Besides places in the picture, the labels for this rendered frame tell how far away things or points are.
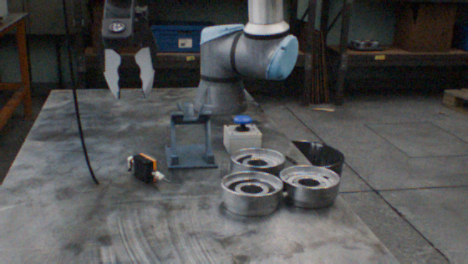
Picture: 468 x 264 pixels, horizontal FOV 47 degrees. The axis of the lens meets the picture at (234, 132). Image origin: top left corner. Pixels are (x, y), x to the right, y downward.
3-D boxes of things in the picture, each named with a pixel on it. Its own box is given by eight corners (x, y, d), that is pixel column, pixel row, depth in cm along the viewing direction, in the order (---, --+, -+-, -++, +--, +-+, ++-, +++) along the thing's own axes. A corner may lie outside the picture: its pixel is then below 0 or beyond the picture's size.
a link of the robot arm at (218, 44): (215, 67, 157) (216, 19, 153) (255, 73, 151) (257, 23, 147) (190, 73, 147) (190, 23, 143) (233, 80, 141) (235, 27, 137)
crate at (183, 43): (211, 46, 480) (212, 21, 473) (216, 53, 444) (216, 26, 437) (152, 45, 473) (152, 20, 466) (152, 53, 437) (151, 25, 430)
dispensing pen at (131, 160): (171, 177, 93) (122, 150, 105) (171, 200, 94) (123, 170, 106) (181, 175, 94) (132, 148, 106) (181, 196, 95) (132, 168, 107)
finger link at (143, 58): (162, 86, 101) (150, 38, 97) (161, 96, 95) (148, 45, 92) (145, 90, 101) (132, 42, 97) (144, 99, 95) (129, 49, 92)
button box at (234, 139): (261, 154, 118) (261, 132, 116) (229, 154, 116) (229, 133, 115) (252, 141, 125) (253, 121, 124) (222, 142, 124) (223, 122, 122)
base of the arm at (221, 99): (190, 101, 158) (190, 68, 155) (241, 100, 161) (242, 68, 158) (197, 116, 144) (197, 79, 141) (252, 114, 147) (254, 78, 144)
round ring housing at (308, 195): (309, 181, 104) (311, 161, 103) (350, 201, 96) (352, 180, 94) (266, 193, 98) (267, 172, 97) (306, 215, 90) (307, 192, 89)
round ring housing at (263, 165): (293, 183, 102) (295, 163, 101) (242, 190, 99) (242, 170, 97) (270, 164, 112) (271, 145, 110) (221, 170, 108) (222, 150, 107)
